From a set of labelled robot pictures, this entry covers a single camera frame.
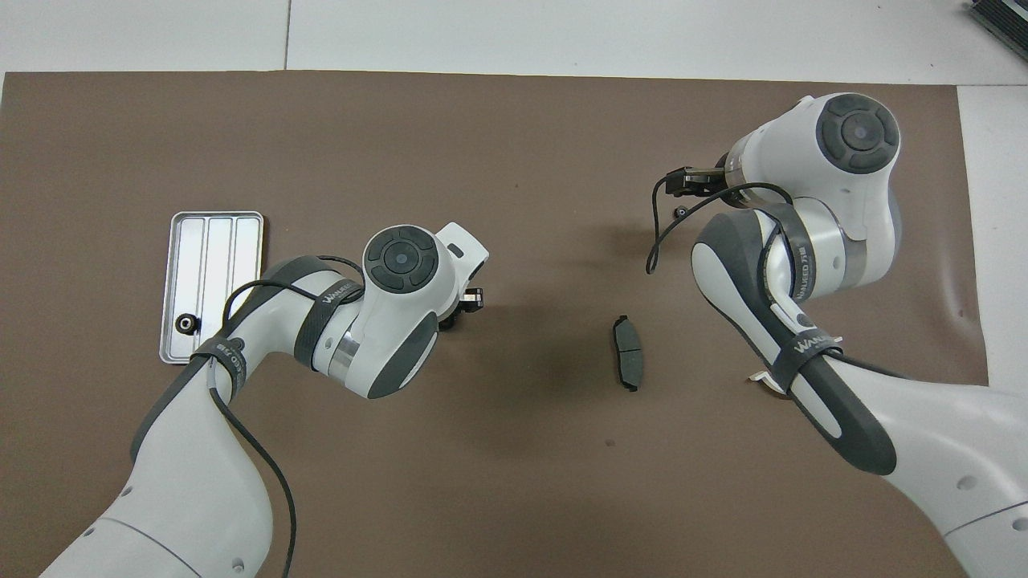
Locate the silver metal tray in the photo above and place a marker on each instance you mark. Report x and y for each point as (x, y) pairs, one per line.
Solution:
(205, 257)

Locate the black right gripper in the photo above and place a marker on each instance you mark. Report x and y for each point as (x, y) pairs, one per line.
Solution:
(711, 183)

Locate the long grey brake pad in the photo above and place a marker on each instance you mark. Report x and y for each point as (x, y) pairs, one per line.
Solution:
(628, 353)

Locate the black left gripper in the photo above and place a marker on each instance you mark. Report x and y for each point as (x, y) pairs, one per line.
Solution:
(451, 319)

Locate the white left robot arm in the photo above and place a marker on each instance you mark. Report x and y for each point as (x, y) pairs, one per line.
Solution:
(201, 482)

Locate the brown table mat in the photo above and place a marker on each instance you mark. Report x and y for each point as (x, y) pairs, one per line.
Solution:
(522, 144)

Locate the white curved plastic bracket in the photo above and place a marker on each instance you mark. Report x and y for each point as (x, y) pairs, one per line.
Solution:
(767, 384)

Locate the black ridged device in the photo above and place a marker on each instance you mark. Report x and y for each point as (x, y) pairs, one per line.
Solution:
(1002, 20)

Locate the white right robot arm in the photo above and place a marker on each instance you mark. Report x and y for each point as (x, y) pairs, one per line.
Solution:
(827, 209)

